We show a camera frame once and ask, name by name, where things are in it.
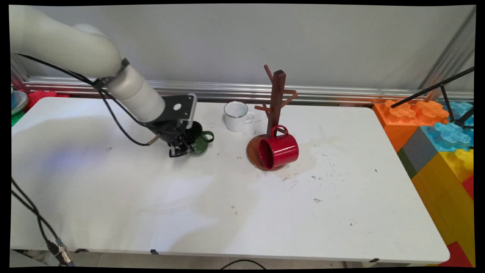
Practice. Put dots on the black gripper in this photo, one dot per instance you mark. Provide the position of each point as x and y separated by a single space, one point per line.
174 132

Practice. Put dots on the green enamel mug white print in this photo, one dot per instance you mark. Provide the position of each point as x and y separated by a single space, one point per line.
201 144

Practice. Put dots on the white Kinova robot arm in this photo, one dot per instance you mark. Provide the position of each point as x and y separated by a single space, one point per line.
75 49

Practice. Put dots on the red glossy mug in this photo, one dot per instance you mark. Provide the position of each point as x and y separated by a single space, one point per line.
284 149

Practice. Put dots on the brown wooden mug tree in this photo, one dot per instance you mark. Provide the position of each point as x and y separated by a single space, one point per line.
277 91

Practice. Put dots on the red plastic toy block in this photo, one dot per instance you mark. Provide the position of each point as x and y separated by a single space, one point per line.
39 96

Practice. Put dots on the green plastic block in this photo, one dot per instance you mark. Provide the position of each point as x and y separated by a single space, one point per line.
17 118

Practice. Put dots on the grey blue bowl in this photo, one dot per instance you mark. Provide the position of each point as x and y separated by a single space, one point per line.
18 100

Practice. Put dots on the orange giant building block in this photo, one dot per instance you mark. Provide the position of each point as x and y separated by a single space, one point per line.
401 125

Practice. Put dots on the grey giant building block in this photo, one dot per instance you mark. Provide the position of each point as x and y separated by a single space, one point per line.
418 151

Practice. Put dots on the black tripod stand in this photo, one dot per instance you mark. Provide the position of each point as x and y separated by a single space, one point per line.
432 88

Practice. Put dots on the light blue giant building block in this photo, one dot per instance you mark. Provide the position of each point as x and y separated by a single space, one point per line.
447 136

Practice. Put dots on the yellow giant building block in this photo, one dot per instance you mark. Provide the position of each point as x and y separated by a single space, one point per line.
443 197

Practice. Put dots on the aluminium wall rail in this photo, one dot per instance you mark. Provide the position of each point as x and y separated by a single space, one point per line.
341 93

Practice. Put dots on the aluminium diagonal post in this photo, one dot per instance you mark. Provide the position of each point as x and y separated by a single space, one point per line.
451 53

